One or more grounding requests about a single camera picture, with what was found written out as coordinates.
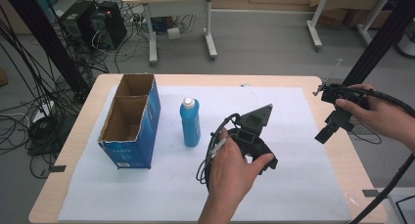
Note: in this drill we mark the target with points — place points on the person's left hand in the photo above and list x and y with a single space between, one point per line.
233 171

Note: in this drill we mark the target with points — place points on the black metal stand post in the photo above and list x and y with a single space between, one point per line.
385 38
42 31

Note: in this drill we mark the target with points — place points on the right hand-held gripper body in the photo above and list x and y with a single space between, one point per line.
341 114

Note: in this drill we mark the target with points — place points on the thin grey metal rod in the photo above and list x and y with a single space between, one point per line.
331 75

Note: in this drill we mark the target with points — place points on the blue bottle with white cap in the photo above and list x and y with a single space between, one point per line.
191 129

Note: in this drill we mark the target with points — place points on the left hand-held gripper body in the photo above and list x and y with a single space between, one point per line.
253 132

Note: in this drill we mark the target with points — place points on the white table mat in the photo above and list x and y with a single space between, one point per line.
293 152

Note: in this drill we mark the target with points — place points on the blue cardboard box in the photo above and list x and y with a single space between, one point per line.
137 152

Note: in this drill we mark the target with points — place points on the white desk frame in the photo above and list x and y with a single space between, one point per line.
314 31

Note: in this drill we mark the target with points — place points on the person's right hand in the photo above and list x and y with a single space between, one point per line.
380 118

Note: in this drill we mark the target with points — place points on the white power strip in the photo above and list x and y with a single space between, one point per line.
44 110

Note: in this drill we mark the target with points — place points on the white power adapter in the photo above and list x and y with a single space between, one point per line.
173 33

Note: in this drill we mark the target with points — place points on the black tape piece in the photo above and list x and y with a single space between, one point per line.
57 168
371 193

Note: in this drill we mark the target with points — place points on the black computer tower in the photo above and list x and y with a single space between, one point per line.
76 25
111 25

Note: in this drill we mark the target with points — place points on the brown cardboard boxes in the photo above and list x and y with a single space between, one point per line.
345 5

